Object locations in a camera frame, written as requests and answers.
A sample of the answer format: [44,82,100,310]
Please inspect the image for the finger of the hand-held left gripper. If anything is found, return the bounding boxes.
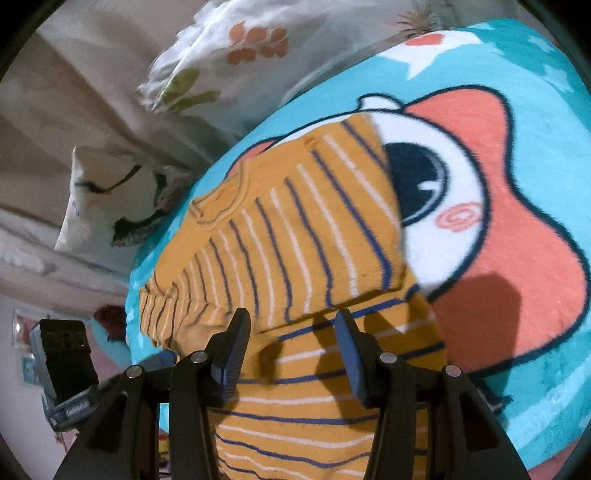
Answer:
[98,349,179,400]

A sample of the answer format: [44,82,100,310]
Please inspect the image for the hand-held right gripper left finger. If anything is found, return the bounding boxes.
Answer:
[53,308,252,480]

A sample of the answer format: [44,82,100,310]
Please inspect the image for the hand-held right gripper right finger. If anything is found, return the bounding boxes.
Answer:
[334,309,532,480]

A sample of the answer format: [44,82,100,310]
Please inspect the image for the orange striped small shirt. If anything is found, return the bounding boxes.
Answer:
[137,114,448,480]

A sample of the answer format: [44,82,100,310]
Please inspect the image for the pink cloth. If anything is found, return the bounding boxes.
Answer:
[88,339,134,386]

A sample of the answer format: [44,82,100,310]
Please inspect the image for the dark red cloth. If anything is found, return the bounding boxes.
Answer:
[93,305,126,343]

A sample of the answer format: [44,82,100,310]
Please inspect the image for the white eyelash print pillow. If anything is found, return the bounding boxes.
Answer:
[54,145,197,252]

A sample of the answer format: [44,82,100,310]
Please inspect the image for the teal cartoon printed blanket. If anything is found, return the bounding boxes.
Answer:
[90,18,591,480]

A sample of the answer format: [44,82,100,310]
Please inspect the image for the beige curtain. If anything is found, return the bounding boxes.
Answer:
[0,0,245,296]

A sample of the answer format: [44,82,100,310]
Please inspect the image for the white floral pillow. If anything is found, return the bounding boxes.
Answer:
[136,0,458,114]

